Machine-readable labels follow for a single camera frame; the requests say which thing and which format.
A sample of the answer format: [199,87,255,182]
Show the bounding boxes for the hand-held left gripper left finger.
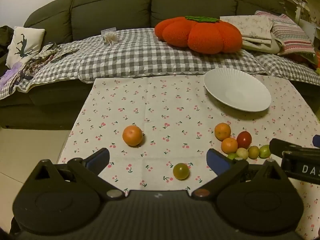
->
[30,148,125,200]

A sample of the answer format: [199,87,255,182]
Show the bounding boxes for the orange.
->
[122,125,143,147]
[214,123,231,141]
[221,137,238,154]

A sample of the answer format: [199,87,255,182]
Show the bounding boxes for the wall shelf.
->
[294,0,320,33]

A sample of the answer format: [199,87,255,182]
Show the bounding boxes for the grey checked blanket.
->
[0,27,320,101]

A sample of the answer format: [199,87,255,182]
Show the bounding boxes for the dark cloth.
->
[0,26,15,67]

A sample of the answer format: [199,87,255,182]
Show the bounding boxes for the olive green tomato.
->
[173,163,190,180]

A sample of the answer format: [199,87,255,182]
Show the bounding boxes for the striped pink pillow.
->
[254,10,316,56]

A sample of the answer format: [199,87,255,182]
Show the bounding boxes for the red tomato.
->
[236,131,252,149]

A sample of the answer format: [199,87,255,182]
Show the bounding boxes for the folded floral bedding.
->
[219,14,282,54]

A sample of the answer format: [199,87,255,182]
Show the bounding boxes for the red and green cushion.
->
[292,51,320,76]

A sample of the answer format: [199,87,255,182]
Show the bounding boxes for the cherry print tablecloth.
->
[57,74,320,240]

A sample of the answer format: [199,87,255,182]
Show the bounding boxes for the yellow-green small fruit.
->
[248,146,260,159]

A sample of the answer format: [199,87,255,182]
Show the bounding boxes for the orange pumpkin cushion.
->
[154,16,243,55]

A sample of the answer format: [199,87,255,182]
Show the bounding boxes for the white ribbed plate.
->
[204,67,272,112]

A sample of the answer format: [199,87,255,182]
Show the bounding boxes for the purple floral cloth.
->
[0,42,79,98]

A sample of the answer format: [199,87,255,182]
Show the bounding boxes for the dark green sofa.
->
[0,0,320,130]

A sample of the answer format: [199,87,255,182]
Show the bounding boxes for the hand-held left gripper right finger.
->
[191,148,288,200]

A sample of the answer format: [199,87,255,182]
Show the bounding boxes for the pale yellow small fruit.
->
[236,148,249,160]

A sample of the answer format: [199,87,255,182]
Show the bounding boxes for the white pillow with dark print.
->
[5,26,46,69]

